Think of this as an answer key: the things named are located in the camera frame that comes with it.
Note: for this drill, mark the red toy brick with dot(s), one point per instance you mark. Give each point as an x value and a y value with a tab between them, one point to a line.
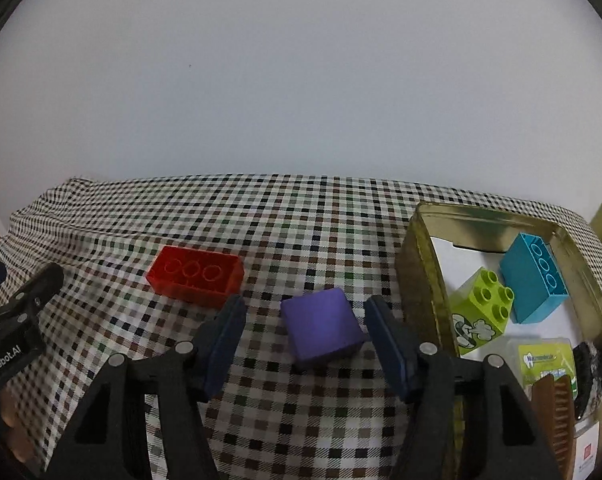
196	275

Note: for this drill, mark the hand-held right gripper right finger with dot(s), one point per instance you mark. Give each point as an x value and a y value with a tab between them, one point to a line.
388	345

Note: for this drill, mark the black speckled hair clip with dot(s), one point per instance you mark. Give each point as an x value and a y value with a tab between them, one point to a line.
593	375

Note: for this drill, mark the white paper liner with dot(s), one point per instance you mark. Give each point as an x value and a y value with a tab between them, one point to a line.
461	267

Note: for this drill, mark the brown comb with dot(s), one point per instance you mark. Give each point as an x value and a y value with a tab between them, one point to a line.
556	425

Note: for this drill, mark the green label packet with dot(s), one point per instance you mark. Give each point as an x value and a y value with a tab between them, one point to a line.
543	360

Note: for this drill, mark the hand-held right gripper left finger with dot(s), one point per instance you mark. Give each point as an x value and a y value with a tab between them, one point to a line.
226	345

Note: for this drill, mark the checkered cloth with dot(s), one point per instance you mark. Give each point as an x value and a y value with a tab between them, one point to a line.
291	220

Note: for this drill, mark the white cardboard box red stamp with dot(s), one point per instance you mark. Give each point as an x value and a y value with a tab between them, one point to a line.
587	452

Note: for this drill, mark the gold metal tin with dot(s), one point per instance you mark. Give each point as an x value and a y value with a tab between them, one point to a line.
421	270

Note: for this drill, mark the purple cube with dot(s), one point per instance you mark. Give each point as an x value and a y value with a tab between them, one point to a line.
323	325

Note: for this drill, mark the green toy brick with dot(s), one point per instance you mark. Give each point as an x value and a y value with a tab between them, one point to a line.
481	310

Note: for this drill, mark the person's left hand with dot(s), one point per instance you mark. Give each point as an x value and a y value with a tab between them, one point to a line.
13	415

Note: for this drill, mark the blue toy brick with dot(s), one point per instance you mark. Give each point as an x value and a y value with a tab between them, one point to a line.
528	280

